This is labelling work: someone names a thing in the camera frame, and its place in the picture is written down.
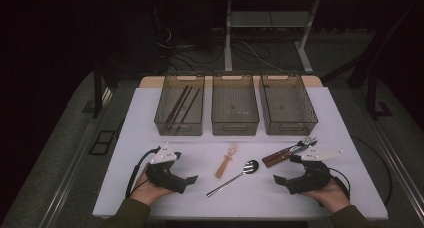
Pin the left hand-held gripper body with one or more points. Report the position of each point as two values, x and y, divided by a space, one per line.
165 176

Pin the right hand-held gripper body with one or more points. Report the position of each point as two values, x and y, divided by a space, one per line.
311 181

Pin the metal slotted spoon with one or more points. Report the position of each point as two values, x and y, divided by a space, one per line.
250 167

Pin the clear brown plastic bin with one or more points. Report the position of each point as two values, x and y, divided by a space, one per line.
235 104
286 104
163 104

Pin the person's left hand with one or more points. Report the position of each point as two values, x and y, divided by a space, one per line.
146 193

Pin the person's right hand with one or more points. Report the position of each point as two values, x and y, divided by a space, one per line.
331 198

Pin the white table mat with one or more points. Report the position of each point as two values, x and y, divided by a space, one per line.
240 204

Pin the black metal stand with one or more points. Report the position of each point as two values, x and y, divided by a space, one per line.
371 94

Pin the white-legged desk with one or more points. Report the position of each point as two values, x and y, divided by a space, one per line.
266 19

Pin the metal floor rail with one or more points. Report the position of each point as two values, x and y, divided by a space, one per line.
400 168
71 169

